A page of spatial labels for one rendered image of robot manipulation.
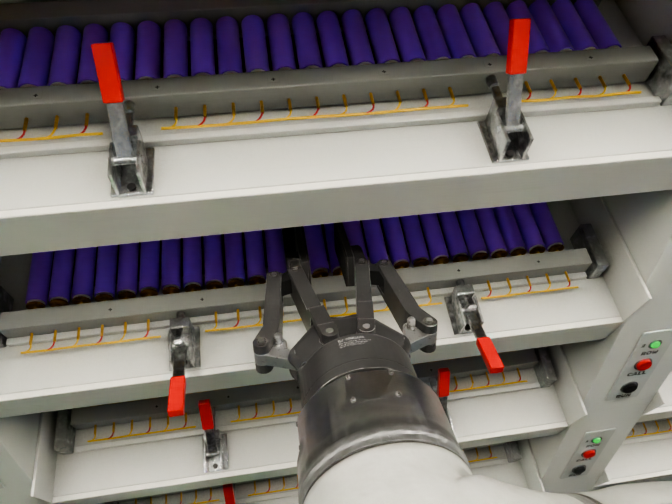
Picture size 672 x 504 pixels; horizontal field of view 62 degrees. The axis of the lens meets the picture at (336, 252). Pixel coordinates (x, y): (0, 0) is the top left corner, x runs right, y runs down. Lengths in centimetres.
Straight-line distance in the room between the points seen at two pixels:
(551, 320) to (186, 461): 43
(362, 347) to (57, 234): 23
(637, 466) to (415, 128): 71
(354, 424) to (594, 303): 38
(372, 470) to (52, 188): 28
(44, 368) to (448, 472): 40
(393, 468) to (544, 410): 51
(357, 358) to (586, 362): 41
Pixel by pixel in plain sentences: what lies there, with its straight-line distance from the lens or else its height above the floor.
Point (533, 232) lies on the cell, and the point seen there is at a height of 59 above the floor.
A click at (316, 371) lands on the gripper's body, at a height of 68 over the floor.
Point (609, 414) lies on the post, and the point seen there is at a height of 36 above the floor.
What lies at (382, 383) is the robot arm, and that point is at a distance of 31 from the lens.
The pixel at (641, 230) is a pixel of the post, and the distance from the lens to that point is 58.
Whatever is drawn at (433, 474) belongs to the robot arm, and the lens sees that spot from 27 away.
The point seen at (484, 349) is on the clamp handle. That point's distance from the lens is 51.
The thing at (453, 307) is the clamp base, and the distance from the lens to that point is 55.
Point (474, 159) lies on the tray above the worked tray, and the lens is 42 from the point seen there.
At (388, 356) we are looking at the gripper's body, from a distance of 34.
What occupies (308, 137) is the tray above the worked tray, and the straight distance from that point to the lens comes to 42.
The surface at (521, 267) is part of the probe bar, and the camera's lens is 58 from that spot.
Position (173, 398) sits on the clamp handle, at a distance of 48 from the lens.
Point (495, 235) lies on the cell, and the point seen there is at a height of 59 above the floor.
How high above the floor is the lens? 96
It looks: 42 degrees down
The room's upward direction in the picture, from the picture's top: straight up
